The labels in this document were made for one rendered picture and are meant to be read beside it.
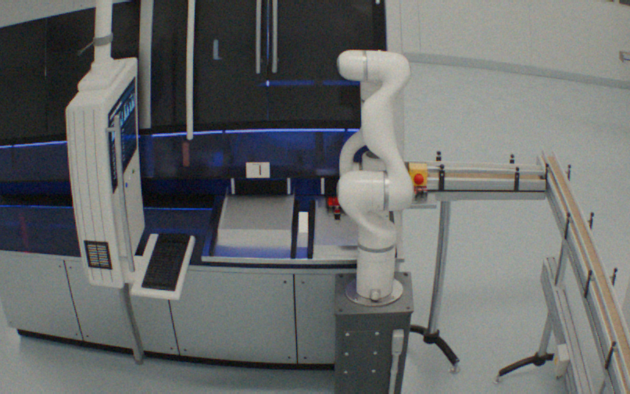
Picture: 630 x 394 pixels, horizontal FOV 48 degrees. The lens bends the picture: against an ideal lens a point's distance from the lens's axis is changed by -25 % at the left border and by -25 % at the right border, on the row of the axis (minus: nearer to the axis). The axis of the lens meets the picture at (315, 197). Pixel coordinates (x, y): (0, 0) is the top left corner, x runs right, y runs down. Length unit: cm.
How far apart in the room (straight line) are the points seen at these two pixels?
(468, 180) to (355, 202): 94
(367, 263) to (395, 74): 60
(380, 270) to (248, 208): 77
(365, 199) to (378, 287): 31
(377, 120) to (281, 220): 79
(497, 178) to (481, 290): 110
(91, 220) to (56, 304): 109
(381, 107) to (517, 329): 190
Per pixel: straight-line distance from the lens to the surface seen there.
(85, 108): 287
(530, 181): 367
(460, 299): 455
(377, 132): 274
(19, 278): 405
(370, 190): 276
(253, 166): 344
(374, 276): 290
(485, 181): 362
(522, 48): 824
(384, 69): 273
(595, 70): 855
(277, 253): 318
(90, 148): 292
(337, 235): 328
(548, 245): 511
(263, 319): 378
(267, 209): 347
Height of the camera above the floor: 246
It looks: 26 degrees down
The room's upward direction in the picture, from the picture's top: 1 degrees counter-clockwise
